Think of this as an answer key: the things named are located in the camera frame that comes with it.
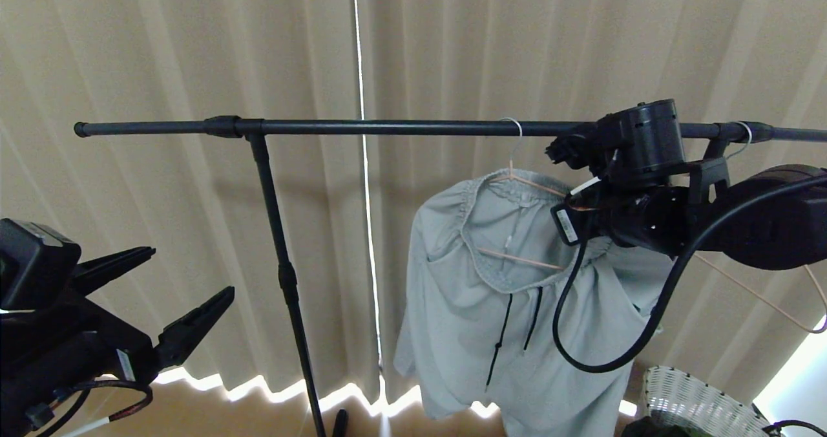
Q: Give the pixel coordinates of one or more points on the white laundry basket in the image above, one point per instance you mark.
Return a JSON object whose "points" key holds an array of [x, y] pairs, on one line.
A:
{"points": [[698, 405]]}

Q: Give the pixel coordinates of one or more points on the green garment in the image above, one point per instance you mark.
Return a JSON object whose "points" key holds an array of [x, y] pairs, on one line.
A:
{"points": [[672, 432]]}

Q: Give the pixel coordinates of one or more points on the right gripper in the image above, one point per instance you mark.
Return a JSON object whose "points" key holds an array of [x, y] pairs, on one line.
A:
{"points": [[646, 220]]}

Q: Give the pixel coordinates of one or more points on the black clothes rack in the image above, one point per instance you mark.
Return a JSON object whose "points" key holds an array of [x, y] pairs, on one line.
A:
{"points": [[387, 127]]}

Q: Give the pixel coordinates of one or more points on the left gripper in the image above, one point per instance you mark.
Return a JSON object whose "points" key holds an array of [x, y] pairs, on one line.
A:
{"points": [[64, 346]]}

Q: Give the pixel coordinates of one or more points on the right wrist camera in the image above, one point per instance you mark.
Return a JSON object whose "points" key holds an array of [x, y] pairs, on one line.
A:
{"points": [[646, 139]]}

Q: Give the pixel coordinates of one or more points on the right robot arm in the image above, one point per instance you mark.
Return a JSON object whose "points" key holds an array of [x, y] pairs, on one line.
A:
{"points": [[775, 230]]}

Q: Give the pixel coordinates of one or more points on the pale grey shorts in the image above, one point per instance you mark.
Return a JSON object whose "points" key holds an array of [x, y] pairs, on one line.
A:
{"points": [[465, 320]]}

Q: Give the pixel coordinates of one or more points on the pink clothes hanger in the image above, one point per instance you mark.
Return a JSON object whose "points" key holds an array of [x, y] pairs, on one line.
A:
{"points": [[762, 298], [517, 258]]}

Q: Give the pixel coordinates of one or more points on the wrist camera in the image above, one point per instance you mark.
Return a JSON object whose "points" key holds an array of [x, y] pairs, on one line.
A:
{"points": [[32, 262], [646, 139]]}

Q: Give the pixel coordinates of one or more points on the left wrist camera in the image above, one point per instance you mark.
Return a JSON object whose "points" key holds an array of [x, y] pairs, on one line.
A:
{"points": [[32, 262]]}

